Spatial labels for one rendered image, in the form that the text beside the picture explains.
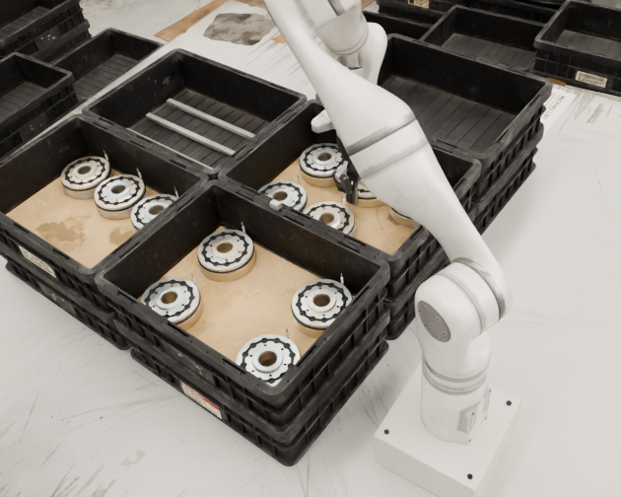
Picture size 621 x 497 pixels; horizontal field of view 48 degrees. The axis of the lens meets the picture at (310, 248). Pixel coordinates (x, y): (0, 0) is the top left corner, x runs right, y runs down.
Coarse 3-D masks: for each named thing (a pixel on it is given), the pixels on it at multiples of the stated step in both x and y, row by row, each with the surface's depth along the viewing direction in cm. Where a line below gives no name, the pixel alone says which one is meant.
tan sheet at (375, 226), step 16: (288, 176) 143; (320, 192) 139; (336, 192) 139; (352, 208) 135; (368, 208) 135; (384, 208) 134; (368, 224) 132; (384, 224) 131; (368, 240) 129; (384, 240) 129; (400, 240) 128
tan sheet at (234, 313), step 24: (192, 264) 128; (264, 264) 127; (288, 264) 126; (216, 288) 124; (240, 288) 123; (264, 288) 123; (288, 288) 123; (216, 312) 120; (240, 312) 120; (264, 312) 119; (288, 312) 119; (216, 336) 117; (240, 336) 116
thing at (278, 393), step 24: (240, 192) 126; (168, 216) 123; (288, 216) 121; (144, 240) 120; (336, 240) 116; (384, 264) 111; (144, 312) 108; (360, 312) 107; (168, 336) 108; (192, 336) 104; (336, 336) 104; (216, 360) 101; (312, 360) 100; (240, 384) 101; (264, 384) 98; (288, 384) 97
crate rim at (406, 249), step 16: (272, 128) 138; (256, 144) 135; (432, 144) 131; (240, 160) 132; (464, 160) 127; (224, 176) 130; (464, 176) 124; (256, 192) 126; (464, 192) 124; (288, 208) 122; (320, 224) 119; (352, 240) 116; (416, 240) 114; (384, 256) 112; (400, 256) 112
